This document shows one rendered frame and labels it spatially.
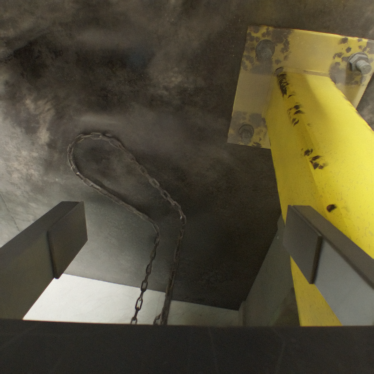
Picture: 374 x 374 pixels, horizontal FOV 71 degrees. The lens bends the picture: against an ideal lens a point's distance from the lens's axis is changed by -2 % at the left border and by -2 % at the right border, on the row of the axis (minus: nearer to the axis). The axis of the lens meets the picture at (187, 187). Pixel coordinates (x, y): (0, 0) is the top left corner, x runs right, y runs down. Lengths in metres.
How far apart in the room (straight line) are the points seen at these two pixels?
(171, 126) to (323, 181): 0.42
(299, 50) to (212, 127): 0.22
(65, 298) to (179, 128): 0.85
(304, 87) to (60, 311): 1.08
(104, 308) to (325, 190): 1.02
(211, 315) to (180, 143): 0.78
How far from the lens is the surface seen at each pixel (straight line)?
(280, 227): 0.75
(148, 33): 0.56
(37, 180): 0.89
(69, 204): 0.17
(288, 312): 0.57
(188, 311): 1.19
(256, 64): 0.54
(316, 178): 0.27
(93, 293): 1.20
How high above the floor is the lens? 0.53
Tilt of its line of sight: 49 degrees down
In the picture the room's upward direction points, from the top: 167 degrees counter-clockwise
